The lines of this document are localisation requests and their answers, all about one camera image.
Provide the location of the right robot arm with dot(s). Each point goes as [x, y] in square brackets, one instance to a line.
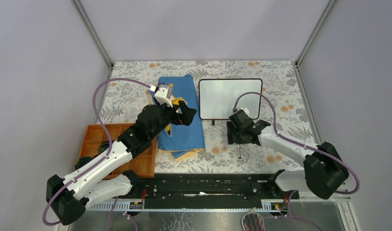
[322, 172]

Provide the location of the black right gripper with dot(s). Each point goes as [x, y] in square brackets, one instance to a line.
[231, 129]

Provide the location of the black roll in tray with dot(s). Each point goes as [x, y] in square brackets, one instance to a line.
[82, 161]

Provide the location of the orange wooden compartment tray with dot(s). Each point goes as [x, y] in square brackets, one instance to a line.
[96, 142]

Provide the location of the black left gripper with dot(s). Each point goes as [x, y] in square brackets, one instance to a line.
[187, 114]

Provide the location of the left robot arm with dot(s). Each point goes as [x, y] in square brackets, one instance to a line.
[69, 197]

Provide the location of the black framed whiteboard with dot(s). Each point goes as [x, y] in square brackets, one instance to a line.
[217, 97]

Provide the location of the black mounting rail base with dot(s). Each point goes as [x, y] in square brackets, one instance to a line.
[202, 192]

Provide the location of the blue cartoon cloth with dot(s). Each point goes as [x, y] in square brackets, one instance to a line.
[179, 140]

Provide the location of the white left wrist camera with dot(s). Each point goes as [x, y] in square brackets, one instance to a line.
[162, 94]

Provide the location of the white whiteboard marker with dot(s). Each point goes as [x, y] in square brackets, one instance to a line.
[238, 151]

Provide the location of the striped object at bottom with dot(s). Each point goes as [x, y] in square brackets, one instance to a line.
[252, 221]

